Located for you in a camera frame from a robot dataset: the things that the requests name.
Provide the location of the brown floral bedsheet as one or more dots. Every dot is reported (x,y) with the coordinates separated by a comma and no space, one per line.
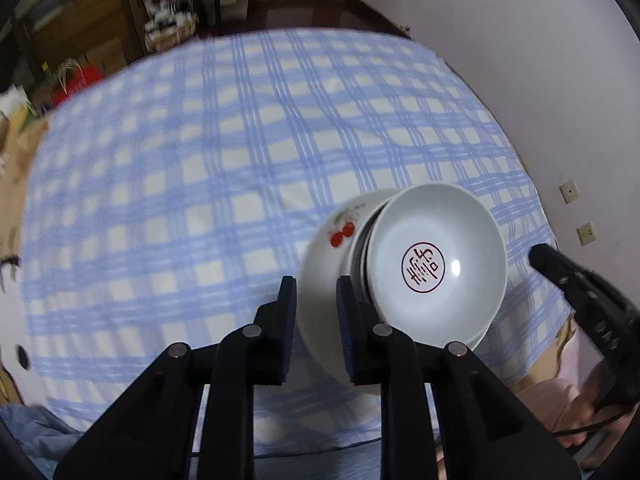
(20,160)

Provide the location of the cardboard box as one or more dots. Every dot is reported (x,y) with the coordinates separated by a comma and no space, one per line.
(105,55)

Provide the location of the red patterned bowl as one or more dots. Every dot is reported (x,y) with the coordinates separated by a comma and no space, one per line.
(361,255)

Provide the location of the blue plaid cloth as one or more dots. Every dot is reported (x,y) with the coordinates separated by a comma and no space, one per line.
(175,185)

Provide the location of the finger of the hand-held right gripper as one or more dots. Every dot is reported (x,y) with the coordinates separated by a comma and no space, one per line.
(555,262)

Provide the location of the wicker basket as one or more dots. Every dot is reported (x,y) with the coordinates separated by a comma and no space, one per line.
(170,35)

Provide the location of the wooden cabinet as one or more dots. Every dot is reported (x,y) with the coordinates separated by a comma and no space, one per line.
(75,10)

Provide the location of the person's right hand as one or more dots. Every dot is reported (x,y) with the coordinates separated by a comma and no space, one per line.
(587,410)

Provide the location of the person's light blue clothing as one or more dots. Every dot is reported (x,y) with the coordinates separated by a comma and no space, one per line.
(35,435)

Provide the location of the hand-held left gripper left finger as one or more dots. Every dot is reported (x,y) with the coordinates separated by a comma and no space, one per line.
(290,320)

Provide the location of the red paper bag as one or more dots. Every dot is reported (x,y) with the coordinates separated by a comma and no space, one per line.
(82,80)

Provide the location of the bowl with red seal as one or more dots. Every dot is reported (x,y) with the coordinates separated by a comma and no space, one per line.
(450,230)

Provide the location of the beige wall outlet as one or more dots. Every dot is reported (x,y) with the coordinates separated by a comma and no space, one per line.
(585,233)
(569,192)

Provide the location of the white bowl with red cherries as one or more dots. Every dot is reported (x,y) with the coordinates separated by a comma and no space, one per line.
(325,270)

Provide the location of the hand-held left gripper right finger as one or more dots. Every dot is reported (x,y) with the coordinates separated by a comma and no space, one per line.
(346,325)

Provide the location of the yellow green soft item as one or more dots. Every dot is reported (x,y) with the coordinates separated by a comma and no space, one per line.
(27,110)

